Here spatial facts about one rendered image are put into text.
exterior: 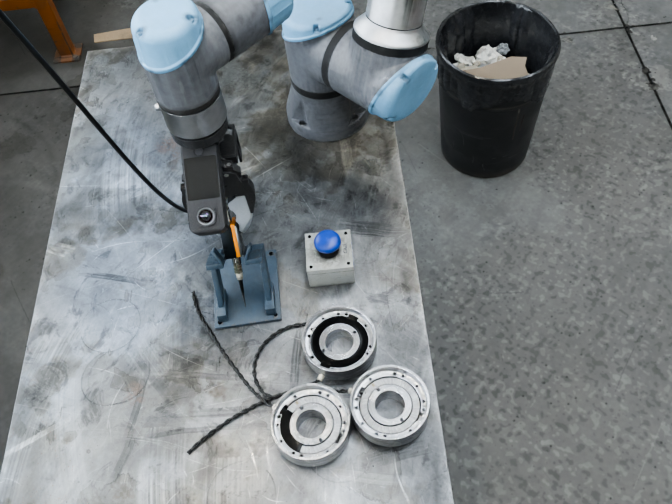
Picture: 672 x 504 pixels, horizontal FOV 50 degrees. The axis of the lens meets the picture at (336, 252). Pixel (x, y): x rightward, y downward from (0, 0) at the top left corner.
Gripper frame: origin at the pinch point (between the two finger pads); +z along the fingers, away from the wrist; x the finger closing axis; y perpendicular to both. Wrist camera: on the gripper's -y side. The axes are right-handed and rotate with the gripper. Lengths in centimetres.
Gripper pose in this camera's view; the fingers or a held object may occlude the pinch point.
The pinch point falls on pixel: (230, 231)
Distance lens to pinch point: 103.0
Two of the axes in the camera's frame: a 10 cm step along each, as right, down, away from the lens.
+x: -9.9, 1.4, 0.0
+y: -1.1, -8.1, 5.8
